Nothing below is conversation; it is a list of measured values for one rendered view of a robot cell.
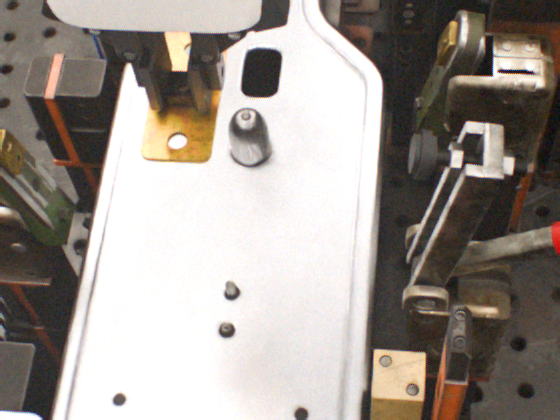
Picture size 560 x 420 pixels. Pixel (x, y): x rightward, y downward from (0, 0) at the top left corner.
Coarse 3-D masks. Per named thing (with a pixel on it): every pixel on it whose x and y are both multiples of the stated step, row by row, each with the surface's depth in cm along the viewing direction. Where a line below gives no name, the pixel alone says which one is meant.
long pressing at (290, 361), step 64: (320, 0) 92; (128, 64) 91; (320, 64) 89; (128, 128) 87; (320, 128) 86; (384, 128) 86; (128, 192) 84; (192, 192) 84; (256, 192) 83; (320, 192) 83; (128, 256) 81; (192, 256) 81; (256, 256) 81; (320, 256) 80; (128, 320) 79; (192, 320) 79; (256, 320) 78; (320, 320) 78; (64, 384) 77; (128, 384) 76; (192, 384) 76; (256, 384) 76; (320, 384) 76
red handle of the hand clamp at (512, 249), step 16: (496, 240) 69; (512, 240) 68; (528, 240) 68; (544, 240) 67; (416, 256) 73; (464, 256) 70; (480, 256) 69; (496, 256) 69; (512, 256) 68; (528, 256) 68; (544, 256) 68; (464, 272) 71
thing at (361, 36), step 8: (344, 32) 127; (352, 32) 128; (360, 32) 128; (368, 32) 127; (352, 40) 127; (360, 40) 127; (368, 40) 127; (360, 48) 126; (368, 48) 126; (368, 56) 126
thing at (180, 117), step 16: (176, 32) 60; (176, 48) 59; (176, 64) 59; (224, 64) 58; (176, 80) 57; (176, 96) 56; (192, 96) 56; (160, 112) 57; (176, 112) 57; (192, 112) 57; (144, 128) 57; (160, 128) 57; (176, 128) 57; (192, 128) 56; (208, 128) 56; (144, 144) 56; (160, 144) 56; (192, 144) 56; (208, 144) 56; (160, 160) 56; (176, 160) 56; (192, 160) 55; (208, 160) 56
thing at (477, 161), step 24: (432, 144) 59; (456, 144) 60; (480, 144) 60; (408, 168) 61; (432, 168) 59; (456, 168) 60; (480, 168) 58; (504, 168) 59; (456, 192) 60; (480, 192) 60; (432, 216) 68; (456, 216) 62; (480, 216) 62; (432, 240) 66; (456, 240) 65; (432, 264) 68; (456, 264) 68
